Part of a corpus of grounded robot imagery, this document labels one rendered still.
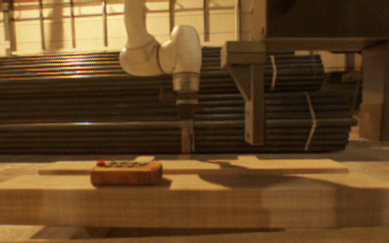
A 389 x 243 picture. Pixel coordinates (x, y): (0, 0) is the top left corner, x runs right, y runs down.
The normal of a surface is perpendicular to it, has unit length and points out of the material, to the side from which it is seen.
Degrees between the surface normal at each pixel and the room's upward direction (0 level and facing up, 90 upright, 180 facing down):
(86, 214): 90
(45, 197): 90
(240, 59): 90
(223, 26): 90
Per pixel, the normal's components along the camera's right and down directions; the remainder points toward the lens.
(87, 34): -0.06, 0.07
